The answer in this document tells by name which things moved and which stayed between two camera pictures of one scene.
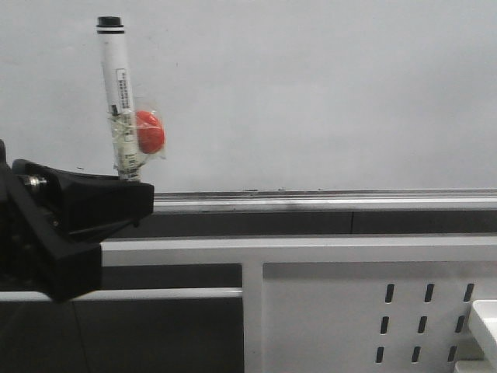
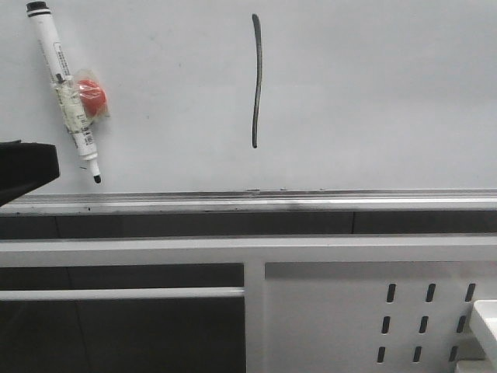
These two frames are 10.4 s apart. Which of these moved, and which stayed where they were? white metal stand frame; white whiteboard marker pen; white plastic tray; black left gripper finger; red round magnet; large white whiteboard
Moved: white whiteboard marker pen; red round magnet; black left gripper finger
Stayed: white plastic tray; white metal stand frame; large white whiteboard
